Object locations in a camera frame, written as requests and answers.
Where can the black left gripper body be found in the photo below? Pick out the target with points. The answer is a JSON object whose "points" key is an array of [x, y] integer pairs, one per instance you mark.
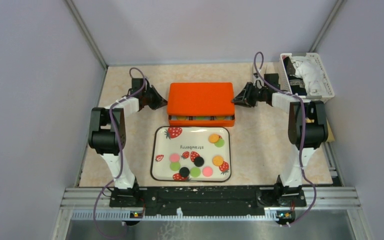
{"points": [[152, 99]]}

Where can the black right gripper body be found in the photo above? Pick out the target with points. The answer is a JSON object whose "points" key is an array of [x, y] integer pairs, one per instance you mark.
{"points": [[252, 94]]}

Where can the orange box lid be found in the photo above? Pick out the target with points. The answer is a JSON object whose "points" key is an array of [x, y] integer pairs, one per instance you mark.
{"points": [[201, 99]]}

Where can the orange cookie box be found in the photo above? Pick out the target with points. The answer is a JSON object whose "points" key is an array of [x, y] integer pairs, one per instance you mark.
{"points": [[201, 121]]}

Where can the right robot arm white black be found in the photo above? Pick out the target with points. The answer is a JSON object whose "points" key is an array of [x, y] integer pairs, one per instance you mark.
{"points": [[307, 123]]}

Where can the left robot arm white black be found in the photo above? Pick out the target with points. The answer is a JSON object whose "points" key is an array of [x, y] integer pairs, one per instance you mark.
{"points": [[107, 129]]}

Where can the black cloth in basket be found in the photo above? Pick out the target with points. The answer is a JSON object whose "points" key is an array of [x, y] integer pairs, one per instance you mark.
{"points": [[296, 83]]}

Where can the green sandwich cookie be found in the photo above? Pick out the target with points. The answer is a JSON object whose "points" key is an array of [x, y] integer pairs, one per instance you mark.
{"points": [[220, 143], [195, 172], [175, 166]]}

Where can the yellow round biscuit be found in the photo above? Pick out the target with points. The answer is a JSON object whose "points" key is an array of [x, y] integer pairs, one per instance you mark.
{"points": [[213, 138], [217, 160]]}

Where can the white crumpled cloth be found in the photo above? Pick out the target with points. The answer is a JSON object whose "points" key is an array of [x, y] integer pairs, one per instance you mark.
{"points": [[311, 73]]}

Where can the white strawberry print tray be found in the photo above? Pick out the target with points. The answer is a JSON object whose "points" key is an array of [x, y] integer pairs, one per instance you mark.
{"points": [[190, 142]]}

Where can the pink sandwich cookie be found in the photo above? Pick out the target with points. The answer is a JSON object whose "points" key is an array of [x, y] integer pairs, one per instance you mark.
{"points": [[174, 158], [207, 171]]}

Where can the white plastic basket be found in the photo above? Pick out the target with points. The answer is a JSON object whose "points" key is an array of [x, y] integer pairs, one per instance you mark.
{"points": [[285, 84]]}

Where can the black sandwich cookie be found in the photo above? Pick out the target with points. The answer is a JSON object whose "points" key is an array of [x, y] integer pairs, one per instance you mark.
{"points": [[198, 161], [184, 172]]}

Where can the tan paper bag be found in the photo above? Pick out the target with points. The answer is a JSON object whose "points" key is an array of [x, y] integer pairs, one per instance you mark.
{"points": [[330, 137]]}

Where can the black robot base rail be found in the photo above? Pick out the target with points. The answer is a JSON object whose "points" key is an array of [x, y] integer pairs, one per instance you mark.
{"points": [[207, 201]]}

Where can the aluminium frame rail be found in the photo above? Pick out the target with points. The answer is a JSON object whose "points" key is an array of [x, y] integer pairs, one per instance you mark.
{"points": [[332, 213]]}

